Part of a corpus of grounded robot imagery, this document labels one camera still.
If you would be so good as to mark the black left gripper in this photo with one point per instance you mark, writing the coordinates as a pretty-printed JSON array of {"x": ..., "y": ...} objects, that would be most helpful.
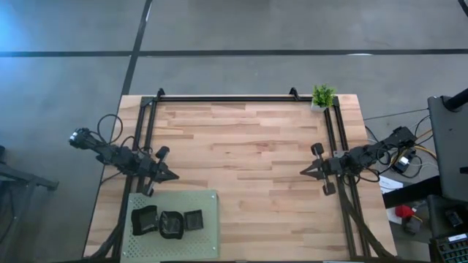
[{"x": 151, "y": 170}]

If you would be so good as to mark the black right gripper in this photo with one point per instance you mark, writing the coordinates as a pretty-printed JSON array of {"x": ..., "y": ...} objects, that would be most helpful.
[{"x": 331, "y": 167}]

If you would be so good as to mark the black leaf-shaped plate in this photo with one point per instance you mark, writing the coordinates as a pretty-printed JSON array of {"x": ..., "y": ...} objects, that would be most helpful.
[{"x": 172, "y": 225}]

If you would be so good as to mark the black wavy square plate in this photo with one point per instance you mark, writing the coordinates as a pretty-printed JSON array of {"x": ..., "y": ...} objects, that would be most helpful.
[{"x": 144, "y": 221}]

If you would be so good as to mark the small black square plate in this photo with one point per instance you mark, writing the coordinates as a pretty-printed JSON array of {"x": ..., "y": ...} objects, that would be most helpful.
[{"x": 194, "y": 220}]

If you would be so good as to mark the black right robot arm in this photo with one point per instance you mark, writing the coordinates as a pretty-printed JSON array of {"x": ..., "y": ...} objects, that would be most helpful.
[{"x": 384, "y": 145}]

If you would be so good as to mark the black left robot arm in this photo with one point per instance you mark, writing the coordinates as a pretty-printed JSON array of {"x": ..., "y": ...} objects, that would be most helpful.
[{"x": 120, "y": 155}]

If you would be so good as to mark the black table clamp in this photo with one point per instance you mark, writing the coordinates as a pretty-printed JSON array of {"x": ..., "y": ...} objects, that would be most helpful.
[{"x": 102, "y": 159}]

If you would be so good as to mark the white paper sheet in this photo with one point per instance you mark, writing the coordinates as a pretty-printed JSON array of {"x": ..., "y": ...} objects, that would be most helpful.
[{"x": 387, "y": 182}]

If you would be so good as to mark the small green potted plant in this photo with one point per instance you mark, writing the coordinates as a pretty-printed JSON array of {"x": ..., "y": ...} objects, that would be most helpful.
[{"x": 322, "y": 95}]

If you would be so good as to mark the green perforated metal shelf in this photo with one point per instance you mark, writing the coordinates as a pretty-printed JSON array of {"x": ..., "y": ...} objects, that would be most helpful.
[{"x": 208, "y": 244}]

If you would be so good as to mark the small silver power adapter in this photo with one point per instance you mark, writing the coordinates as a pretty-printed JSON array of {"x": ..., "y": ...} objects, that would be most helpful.
[{"x": 403, "y": 161}]

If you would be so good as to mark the red cloth object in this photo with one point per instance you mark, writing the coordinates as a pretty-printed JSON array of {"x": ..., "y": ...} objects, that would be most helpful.
[{"x": 404, "y": 211}]

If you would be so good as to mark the black board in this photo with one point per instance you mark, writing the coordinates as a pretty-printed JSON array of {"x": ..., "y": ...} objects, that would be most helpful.
[{"x": 413, "y": 192}]

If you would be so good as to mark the dark grey cloth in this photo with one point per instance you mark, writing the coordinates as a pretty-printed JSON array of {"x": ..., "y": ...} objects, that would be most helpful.
[{"x": 411, "y": 226}]

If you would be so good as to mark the dark grey case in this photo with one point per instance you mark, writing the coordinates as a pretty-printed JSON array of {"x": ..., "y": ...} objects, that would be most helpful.
[{"x": 437, "y": 212}]

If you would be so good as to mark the grey metal cabinet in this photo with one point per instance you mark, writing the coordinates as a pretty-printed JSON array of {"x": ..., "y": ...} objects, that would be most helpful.
[{"x": 453, "y": 153}]

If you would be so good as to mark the black metal stand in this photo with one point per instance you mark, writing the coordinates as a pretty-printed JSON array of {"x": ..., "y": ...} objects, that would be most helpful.
[{"x": 25, "y": 179}]

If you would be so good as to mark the small black device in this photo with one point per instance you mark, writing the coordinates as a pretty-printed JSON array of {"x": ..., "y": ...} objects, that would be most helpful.
[{"x": 453, "y": 218}]

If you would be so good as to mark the black round pole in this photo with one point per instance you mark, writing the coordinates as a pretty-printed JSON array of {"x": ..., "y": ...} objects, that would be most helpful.
[{"x": 457, "y": 101}]

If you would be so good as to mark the compartment parts organizer box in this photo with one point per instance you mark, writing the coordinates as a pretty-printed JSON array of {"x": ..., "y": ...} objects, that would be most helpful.
[{"x": 451, "y": 252}]

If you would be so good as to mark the black aluminium rig frame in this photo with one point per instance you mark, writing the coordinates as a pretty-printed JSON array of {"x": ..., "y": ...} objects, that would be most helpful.
[{"x": 226, "y": 98}]

